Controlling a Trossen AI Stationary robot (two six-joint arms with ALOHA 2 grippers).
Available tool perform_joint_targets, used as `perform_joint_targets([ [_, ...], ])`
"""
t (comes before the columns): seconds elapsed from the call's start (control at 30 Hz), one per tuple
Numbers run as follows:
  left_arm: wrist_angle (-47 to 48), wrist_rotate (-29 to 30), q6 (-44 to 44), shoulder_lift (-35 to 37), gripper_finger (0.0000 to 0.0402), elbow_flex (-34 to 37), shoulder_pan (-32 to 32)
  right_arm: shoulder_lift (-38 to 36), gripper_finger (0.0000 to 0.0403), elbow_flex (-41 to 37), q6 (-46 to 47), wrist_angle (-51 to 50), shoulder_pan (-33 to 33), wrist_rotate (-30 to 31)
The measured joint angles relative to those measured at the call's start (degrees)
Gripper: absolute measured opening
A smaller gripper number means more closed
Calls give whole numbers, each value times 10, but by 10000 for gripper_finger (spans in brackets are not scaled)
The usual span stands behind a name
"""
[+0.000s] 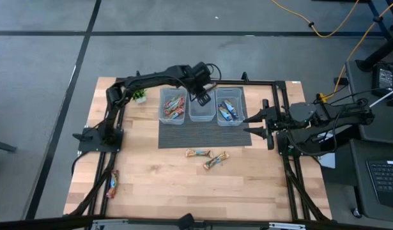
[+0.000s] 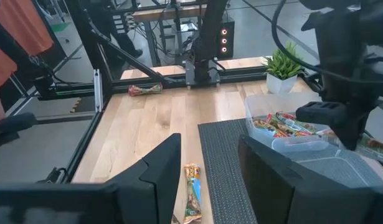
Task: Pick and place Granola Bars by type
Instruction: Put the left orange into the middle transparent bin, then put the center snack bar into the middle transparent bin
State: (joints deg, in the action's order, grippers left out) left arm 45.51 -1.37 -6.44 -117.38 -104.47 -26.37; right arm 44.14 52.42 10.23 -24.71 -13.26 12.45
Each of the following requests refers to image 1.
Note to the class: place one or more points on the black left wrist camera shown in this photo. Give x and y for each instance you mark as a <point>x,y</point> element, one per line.
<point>201,71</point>

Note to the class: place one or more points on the green plant in white pot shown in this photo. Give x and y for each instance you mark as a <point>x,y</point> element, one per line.
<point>139,95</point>

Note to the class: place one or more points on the black chair leg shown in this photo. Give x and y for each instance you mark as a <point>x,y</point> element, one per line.
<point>3,146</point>

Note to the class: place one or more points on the white paper sheet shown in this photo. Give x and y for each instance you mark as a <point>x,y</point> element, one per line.
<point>328,161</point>

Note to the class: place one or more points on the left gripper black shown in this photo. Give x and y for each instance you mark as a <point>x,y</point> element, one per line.
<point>201,85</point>

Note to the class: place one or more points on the black aluminium table frame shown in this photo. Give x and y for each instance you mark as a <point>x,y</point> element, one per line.
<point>257,82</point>

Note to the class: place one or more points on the blue granola bar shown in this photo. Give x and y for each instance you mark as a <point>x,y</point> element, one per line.
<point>225,113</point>
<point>231,108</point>

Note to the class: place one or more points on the black side table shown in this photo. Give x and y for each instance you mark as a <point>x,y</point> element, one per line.
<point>362,179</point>

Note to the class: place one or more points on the clear plastic bin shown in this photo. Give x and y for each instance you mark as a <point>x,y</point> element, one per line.
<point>201,113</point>
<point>239,119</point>
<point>164,119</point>

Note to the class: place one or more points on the black crossbar with silver brackets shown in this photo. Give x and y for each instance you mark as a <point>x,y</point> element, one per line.
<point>55,222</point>

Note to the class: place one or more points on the black power adapter brick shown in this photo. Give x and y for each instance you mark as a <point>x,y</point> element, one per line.
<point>385,78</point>

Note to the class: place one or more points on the grey woven placemat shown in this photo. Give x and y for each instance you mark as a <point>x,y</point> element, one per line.
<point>202,137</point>

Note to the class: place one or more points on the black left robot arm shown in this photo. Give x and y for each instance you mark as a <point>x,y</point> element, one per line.
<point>145,80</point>

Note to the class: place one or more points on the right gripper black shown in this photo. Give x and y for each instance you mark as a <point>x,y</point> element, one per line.
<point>279,119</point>

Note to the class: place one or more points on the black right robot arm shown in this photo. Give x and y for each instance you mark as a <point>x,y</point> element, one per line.
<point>343,119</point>

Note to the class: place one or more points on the black tripod stand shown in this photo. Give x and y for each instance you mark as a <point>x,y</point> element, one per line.
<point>381,51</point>

